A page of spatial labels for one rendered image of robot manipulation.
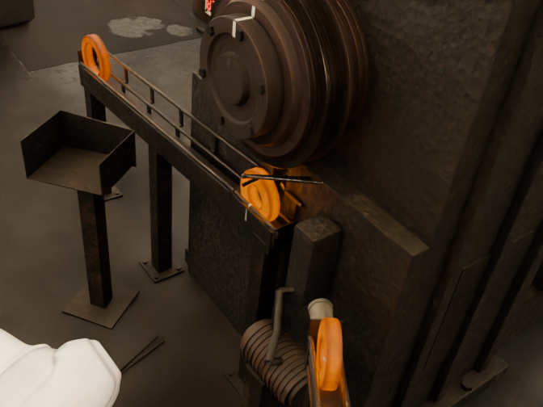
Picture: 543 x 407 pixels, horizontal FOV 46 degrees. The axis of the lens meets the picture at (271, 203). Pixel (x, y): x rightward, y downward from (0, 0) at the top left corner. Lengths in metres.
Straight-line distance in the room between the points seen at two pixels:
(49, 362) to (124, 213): 2.01
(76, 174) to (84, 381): 1.27
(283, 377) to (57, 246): 1.37
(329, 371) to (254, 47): 0.69
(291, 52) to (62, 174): 0.96
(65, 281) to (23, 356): 1.69
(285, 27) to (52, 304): 1.48
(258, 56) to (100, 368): 0.76
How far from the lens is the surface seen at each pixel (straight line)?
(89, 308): 2.43
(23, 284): 2.57
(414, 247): 1.46
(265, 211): 1.70
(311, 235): 1.54
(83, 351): 0.85
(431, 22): 1.32
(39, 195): 2.97
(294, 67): 1.36
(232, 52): 1.46
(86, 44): 2.60
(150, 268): 2.55
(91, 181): 2.01
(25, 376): 0.85
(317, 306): 1.52
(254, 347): 1.66
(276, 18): 1.39
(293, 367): 1.60
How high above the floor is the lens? 1.80
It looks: 38 degrees down
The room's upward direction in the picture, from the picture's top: 7 degrees clockwise
